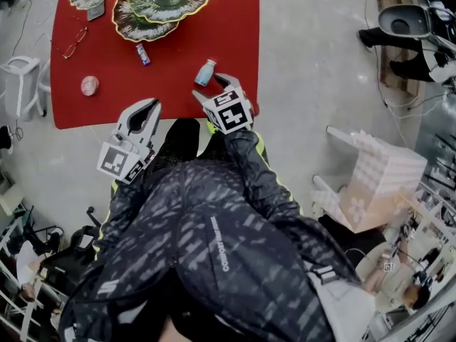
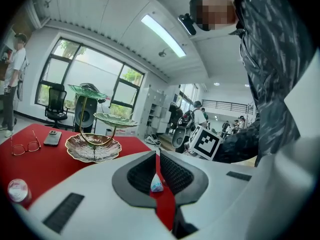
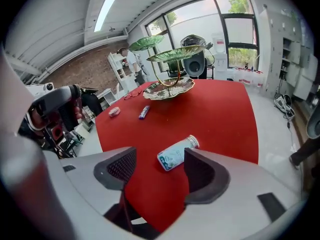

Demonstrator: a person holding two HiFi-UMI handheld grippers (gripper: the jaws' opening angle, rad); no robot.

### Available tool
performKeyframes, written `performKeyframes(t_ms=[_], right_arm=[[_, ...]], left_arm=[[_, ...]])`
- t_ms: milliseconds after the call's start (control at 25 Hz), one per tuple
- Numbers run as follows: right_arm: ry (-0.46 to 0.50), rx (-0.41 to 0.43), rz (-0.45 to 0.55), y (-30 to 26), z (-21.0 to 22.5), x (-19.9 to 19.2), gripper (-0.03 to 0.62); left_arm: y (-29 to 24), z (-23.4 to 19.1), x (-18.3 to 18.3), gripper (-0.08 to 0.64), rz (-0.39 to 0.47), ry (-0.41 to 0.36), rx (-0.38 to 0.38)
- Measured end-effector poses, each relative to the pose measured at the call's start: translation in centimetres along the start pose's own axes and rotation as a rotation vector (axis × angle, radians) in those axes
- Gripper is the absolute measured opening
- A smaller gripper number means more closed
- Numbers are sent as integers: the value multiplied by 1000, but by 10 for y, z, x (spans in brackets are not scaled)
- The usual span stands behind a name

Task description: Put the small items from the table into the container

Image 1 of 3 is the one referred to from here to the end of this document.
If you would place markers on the white shelf rack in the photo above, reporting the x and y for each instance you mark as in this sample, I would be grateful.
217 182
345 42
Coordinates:
427 226

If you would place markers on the person's left forearm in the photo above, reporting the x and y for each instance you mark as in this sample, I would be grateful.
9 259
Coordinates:
121 205

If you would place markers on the black office chair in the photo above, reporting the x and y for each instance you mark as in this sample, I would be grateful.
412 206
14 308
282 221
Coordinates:
64 258

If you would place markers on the person's dark patterned jacket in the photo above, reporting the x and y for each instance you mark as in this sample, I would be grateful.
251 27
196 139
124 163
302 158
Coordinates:
221 255

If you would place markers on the white office chair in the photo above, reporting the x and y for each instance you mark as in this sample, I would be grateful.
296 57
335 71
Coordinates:
21 84

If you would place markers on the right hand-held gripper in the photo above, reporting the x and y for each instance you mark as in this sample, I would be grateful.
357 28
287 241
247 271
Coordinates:
233 116

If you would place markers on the red tablecloth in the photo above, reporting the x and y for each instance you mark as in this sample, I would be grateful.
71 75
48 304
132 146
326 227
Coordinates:
171 84

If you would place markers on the person's right forearm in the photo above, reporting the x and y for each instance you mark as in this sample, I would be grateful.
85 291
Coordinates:
249 162

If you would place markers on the brown wooden floor board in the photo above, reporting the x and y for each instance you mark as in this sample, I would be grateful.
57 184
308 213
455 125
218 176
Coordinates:
397 48

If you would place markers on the thin-framed eyeglasses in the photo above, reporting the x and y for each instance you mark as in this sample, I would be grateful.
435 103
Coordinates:
68 51

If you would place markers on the black smartphone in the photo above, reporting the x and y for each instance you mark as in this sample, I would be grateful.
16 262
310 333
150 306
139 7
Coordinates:
95 13

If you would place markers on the small teal bottle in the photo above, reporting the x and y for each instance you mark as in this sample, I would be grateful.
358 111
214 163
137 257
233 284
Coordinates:
204 73

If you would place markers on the round pink container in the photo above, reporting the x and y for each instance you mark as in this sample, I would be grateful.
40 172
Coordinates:
89 85

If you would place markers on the white patterned carton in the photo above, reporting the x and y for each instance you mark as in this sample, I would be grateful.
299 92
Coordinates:
381 180

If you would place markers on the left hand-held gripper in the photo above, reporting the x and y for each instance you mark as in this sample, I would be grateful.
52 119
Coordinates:
114 162

